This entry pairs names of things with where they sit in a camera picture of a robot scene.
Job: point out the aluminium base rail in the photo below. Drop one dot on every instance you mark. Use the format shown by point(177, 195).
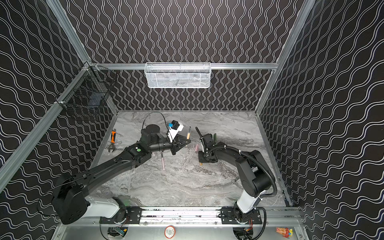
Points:
point(151, 216)

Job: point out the black wire basket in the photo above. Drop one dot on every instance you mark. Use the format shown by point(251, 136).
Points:
point(90, 99)

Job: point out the red white round sticker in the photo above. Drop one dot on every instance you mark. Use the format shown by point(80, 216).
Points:
point(170, 232)

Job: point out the orange red small object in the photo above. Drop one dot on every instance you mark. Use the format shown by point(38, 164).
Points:
point(285, 232)

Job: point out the tan pen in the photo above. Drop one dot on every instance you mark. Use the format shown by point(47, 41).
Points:
point(189, 132)

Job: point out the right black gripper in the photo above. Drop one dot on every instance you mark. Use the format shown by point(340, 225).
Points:
point(205, 145)

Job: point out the orange handled adjustable wrench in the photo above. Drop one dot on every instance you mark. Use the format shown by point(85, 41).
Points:
point(112, 146)

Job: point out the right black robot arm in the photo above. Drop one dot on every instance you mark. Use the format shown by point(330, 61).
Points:
point(256, 177)

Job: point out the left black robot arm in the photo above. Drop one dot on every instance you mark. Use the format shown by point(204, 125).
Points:
point(69, 194)

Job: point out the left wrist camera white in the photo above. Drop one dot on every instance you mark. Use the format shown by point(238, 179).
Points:
point(175, 127)

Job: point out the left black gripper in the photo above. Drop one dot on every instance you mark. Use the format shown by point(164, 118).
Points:
point(174, 145)

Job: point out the white mesh wire basket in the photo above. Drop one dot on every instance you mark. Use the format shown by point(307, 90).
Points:
point(177, 75)

